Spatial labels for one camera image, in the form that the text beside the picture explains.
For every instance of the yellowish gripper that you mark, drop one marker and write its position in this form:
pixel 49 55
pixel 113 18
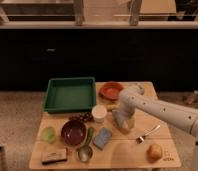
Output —
pixel 128 125

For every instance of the grey blue towel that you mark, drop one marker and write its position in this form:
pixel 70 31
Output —
pixel 119 119

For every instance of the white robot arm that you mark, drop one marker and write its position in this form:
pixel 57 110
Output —
pixel 181 117

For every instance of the orange bowl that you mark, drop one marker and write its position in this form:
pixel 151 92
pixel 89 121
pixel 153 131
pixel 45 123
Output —
pixel 110 90

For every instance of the purple bowl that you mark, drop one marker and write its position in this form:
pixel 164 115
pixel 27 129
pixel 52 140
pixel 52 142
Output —
pixel 73 132

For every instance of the silver fork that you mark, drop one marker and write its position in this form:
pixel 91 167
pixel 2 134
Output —
pixel 142 138

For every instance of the yellow small object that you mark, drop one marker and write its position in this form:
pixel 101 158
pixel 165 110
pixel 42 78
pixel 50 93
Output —
pixel 112 107

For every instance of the white cup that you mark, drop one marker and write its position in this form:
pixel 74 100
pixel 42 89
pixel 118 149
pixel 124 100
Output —
pixel 99 113

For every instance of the blue sponge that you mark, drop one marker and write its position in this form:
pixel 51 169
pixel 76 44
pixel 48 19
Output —
pixel 101 139

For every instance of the orange fruit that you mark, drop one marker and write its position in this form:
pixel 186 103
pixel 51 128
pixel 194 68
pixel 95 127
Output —
pixel 155 152

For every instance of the bunch of dark grapes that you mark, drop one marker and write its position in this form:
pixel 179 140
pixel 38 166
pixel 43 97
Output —
pixel 84 117

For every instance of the wooden folding table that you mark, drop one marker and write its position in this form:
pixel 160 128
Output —
pixel 121 152

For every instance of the green plastic tray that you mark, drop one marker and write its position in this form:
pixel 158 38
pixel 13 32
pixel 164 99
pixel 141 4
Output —
pixel 70 95

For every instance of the small green cup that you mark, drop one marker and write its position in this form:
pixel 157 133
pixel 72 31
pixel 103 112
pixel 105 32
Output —
pixel 48 135

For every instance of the wooden block brush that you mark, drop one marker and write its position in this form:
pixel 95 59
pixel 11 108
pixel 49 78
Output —
pixel 53 156

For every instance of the metal spoon green handle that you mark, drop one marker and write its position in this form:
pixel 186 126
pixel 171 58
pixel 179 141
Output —
pixel 85 152

